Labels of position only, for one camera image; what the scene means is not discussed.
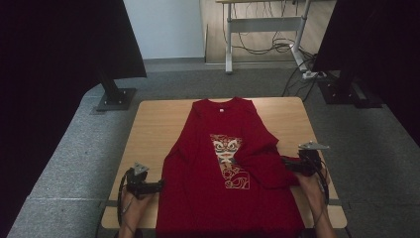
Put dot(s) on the white desk frame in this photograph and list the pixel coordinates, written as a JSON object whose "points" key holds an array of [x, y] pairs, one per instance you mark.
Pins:
{"points": [[264, 24]]}

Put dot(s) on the red printed t-shirt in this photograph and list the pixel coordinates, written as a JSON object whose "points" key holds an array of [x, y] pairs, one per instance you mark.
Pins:
{"points": [[204, 198]]}

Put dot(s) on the white power strip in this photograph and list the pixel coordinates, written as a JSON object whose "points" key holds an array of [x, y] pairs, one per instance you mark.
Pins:
{"points": [[310, 75]]}

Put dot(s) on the black metal stand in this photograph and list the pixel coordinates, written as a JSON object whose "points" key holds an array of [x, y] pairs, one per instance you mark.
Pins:
{"points": [[343, 92], [115, 98]]}

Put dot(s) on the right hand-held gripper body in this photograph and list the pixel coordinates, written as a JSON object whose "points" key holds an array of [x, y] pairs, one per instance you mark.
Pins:
{"points": [[310, 162]]}

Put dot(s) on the grey table bracket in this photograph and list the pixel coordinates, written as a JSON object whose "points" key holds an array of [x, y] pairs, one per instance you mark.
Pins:
{"points": [[334, 202], [111, 203]]}

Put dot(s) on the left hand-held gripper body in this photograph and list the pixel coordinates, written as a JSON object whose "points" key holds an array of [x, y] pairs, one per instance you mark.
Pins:
{"points": [[136, 183]]}

